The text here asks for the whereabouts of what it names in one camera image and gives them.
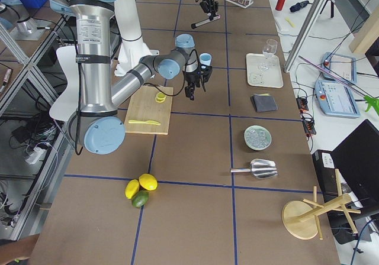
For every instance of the blue folded umbrella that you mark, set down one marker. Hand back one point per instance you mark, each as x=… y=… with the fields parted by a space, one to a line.
x=300 y=5

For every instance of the yellow lemon slice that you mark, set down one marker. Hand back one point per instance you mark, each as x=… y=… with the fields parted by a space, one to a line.
x=160 y=97

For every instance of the green lime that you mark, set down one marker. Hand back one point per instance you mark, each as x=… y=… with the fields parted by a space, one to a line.
x=140 y=198

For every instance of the wooden cutting board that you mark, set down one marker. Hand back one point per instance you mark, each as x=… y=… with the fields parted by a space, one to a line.
x=142 y=106

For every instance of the whole yellow lemon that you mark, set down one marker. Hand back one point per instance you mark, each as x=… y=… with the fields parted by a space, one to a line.
x=148 y=181

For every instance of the aluminium frame post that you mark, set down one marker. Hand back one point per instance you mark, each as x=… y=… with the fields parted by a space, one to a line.
x=304 y=32

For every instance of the green spray bottle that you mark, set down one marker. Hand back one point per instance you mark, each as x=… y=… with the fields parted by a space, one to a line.
x=371 y=103

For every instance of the grey folded cloth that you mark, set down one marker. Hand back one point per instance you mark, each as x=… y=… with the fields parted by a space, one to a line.
x=264 y=103

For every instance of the blue teach pendant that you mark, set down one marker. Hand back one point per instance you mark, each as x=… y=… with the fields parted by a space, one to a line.
x=335 y=99

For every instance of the yellow plastic knife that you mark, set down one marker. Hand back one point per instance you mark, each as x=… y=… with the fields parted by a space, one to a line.
x=149 y=122

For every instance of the light blue cup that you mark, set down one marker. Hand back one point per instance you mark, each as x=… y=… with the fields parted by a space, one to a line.
x=205 y=59

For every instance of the green bowl of ice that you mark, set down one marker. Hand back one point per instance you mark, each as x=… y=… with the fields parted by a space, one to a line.
x=257 y=137

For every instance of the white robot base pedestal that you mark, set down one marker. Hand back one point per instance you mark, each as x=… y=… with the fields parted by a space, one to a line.
x=133 y=47

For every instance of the white power strip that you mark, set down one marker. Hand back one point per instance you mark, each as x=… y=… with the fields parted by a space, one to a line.
x=35 y=155

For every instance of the wooden mug tree stand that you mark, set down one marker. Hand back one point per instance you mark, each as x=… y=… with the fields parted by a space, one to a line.
x=301 y=218

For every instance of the cream bear tray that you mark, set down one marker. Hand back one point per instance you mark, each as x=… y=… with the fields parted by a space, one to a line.
x=267 y=78

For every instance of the clear wine glass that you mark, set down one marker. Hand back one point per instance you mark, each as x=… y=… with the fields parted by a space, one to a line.
x=268 y=51

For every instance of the steel ice scoop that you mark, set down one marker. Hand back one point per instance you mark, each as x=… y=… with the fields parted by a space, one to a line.
x=259 y=168

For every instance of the black monitor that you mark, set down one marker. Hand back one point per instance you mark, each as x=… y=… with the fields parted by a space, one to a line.
x=356 y=157

